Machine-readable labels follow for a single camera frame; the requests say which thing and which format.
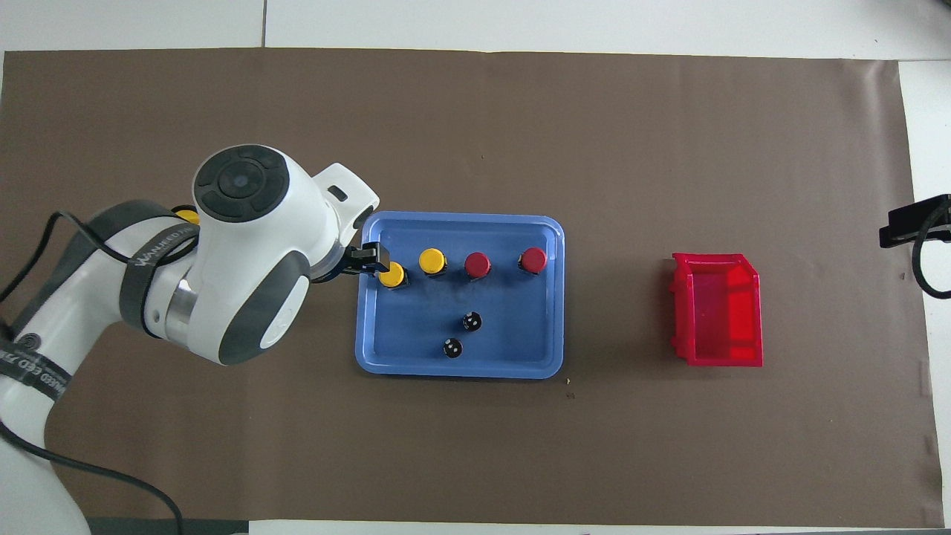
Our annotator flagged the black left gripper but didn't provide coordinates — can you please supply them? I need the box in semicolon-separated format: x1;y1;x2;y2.
325;242;392;283

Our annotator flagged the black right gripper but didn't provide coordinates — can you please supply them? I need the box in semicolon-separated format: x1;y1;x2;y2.
879;195;951;250

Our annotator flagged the blue plastic tray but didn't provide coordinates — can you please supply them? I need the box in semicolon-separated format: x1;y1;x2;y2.
355;212;565;380

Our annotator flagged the brown paper mat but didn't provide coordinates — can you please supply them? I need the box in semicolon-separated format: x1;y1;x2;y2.
0;48;946;530

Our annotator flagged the red plastic bin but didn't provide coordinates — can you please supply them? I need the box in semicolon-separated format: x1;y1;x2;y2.
669;253;765;369

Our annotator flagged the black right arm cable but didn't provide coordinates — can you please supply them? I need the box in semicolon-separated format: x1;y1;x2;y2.
912;214;951;300

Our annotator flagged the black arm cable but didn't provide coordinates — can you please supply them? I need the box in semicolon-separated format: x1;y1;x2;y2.
912;214;951;300
0;212;184;535

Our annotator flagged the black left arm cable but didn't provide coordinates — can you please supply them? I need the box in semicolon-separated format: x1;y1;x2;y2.
0;212;184;535

